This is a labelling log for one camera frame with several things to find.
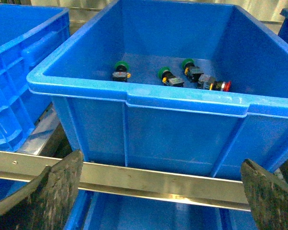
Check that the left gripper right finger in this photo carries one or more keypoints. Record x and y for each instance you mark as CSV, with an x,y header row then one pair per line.
x,y
267,196

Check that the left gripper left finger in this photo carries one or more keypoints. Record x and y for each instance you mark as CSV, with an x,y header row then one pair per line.
x,y
44,203

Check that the red push button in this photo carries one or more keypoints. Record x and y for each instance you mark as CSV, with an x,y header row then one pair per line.
x,y
207,82

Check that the blue lower shelf bin left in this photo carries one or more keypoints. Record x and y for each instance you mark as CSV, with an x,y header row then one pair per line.
x,y
100,211

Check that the blue left plastic bin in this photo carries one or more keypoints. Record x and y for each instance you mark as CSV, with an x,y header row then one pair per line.
x,y
143,124

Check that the green push button left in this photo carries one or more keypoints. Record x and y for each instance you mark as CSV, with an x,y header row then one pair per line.
x,y
121,72

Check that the green push button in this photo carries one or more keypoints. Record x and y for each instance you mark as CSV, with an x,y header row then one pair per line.
x,y
169,79
121,72
191,71

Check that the green push button right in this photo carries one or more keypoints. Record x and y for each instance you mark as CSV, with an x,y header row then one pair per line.
x,y
191,71

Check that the green push button middle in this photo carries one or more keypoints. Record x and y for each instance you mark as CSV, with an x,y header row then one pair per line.
x,y
169,79

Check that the blue far left bin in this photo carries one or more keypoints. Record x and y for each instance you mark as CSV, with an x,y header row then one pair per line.
x,y
28,34

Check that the grey curtain backdrop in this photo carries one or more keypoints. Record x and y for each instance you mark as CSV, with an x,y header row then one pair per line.
x,y
83,10

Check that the steel front shelf rail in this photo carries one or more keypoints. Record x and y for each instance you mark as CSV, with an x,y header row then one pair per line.
x,y
165,186

